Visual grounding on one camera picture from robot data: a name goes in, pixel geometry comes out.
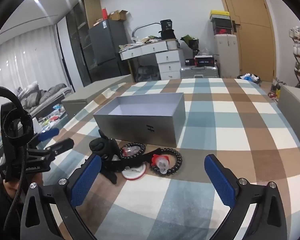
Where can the yellow shoe box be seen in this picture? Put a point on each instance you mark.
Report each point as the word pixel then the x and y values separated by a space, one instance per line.
pixel 218 14

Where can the silver suitcase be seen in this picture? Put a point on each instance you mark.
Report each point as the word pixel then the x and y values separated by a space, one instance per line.
pixel 197 72

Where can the white curtain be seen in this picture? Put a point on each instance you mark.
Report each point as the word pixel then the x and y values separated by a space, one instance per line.
pixel 27 60

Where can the grey cloth bundle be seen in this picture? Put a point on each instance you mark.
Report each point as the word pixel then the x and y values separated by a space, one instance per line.
pixel 147 73

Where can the wooden door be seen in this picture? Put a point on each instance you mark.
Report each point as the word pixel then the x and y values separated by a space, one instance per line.
pixel 252 42

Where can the dark grey refrigerator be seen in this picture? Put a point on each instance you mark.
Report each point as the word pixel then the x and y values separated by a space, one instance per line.
pixel 107 47

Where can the red black shoe box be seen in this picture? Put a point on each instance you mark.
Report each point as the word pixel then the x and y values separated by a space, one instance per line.
pixel 223 31

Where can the grey metal tube frame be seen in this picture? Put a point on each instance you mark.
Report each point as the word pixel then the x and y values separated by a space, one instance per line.
pixel 145 25

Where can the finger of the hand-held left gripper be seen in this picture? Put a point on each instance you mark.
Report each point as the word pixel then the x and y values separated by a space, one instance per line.
pixel 61 145
pixel 48 134

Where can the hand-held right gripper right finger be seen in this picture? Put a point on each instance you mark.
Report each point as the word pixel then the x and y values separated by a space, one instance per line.
pixel 220 182

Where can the black hair claw clip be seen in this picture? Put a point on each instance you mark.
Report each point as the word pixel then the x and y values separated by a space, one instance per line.
pixel 101 145

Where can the grey cardboard box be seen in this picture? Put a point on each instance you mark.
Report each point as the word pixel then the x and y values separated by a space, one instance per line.
pixel 140 127

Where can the open cardboard box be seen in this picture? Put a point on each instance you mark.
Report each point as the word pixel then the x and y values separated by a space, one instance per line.
pixel 117 15

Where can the round white pin badge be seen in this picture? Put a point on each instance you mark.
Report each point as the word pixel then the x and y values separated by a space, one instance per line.
pixel 133 175

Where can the pile of papers and packets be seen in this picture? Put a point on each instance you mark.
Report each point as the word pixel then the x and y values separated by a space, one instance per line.
pixel 140 42

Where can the plaid tablecloth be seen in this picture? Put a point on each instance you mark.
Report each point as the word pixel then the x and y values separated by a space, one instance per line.
pixel 215 120

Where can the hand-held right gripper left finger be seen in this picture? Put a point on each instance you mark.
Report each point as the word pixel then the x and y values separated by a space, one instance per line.
pixel 86 180

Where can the small black box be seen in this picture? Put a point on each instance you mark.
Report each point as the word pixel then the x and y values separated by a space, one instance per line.
pixel 189 61

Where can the glass display cabinet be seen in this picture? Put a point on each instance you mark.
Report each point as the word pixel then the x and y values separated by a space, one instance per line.
pixel 77 42

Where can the white desk with drawers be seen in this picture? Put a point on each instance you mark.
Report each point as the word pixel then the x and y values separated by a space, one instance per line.
pixel 168 62

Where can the grey storage box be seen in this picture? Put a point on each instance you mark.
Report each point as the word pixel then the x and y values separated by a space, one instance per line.
pixel 90 97
pixel 295 110

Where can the colourful packets pile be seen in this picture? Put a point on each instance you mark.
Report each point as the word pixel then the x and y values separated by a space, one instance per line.
pixel 52 117

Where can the tall cardboard sheet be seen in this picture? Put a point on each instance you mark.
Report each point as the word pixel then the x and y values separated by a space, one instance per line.
pixel 92 12

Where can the bed with grey quilts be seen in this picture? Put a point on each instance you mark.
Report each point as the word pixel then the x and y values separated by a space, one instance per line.
pixel 40 95

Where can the pile of small toys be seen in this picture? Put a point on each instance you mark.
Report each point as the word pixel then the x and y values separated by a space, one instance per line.
pixel 273 92

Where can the black trash bag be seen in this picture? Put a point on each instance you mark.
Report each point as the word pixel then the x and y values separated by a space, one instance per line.
pixel 248 77

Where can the dark wrapped flower bouquet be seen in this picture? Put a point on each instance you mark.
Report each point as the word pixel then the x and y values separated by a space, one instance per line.
pixel 191 42

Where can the white cabinet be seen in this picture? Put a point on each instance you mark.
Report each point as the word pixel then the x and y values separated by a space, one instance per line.
pixel 225 55

